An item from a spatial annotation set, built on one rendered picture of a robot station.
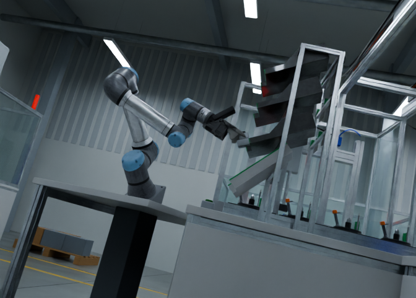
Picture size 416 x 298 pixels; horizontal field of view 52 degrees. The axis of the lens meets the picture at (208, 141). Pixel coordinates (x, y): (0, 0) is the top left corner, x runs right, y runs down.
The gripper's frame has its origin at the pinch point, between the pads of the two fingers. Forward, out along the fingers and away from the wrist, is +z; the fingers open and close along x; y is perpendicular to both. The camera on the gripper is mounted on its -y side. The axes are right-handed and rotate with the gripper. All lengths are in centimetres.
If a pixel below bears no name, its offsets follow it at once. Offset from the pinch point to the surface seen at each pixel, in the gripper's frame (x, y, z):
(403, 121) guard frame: -127, -96, 60
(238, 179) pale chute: 21.5, 20.9, 13.6
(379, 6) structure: -427, -367, -50
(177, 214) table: 12.2, 47.1, -1.9
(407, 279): 43, 20, 81
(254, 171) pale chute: 21.4, 14.7, 17.4
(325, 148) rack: 20.5, -9.1, 35.9
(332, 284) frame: 41, 34, 63
